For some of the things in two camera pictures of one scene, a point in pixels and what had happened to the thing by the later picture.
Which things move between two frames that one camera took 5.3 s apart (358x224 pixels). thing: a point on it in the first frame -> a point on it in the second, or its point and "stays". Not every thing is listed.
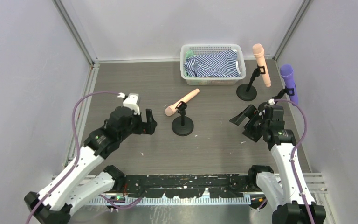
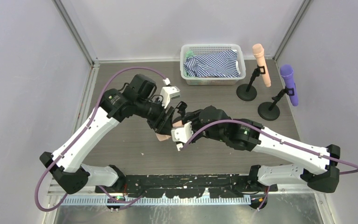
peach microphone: x=258 y=52 stays
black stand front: x=247 y=92 stays
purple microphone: x=287 y=72 stays
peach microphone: x=170 y=110 -> x=162 y=137
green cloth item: x=189 y=53 stays
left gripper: x=143 y=124 -> x=165 y=120
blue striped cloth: x=221 y=64 stays
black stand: x=272 y=101 stays
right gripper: x=252 y=122 -> x=188 y=116
